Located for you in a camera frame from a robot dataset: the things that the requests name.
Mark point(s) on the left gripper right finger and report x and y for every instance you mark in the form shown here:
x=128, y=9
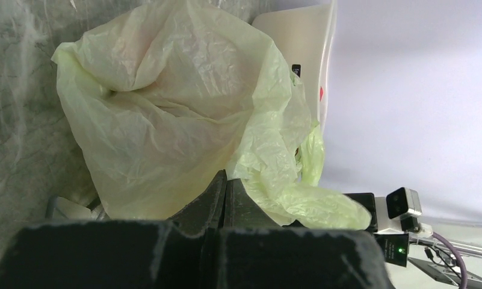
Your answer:
x=241, y=211

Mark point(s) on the pale green plastic bag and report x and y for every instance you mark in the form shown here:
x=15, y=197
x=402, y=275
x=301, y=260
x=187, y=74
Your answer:
x=166, y=95

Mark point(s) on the silver combination wrench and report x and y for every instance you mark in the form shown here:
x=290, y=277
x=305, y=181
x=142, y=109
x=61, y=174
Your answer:
x=61, y=208

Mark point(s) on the white plastic basket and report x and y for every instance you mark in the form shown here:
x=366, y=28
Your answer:
x=304, y=36

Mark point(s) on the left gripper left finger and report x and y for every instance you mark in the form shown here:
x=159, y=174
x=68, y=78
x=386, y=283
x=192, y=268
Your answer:
x=205, y=211

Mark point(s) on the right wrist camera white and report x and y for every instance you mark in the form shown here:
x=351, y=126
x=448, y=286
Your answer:
x=399, y=213

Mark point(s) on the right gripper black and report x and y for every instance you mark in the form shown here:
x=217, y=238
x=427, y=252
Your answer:
x=367, y=200

